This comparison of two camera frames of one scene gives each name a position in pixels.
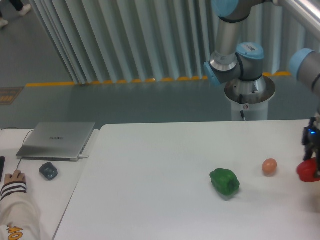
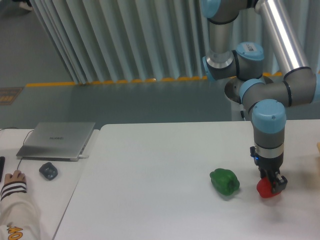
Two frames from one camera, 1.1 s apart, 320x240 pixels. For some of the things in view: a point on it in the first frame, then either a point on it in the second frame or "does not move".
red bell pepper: (306, 169) → (264, 188)
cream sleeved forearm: (20, 218) does not move
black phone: (2, 160) does not move
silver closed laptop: (54, 141) does not move
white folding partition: (110, 41) does not move
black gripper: (311, 137) → (273, 164)
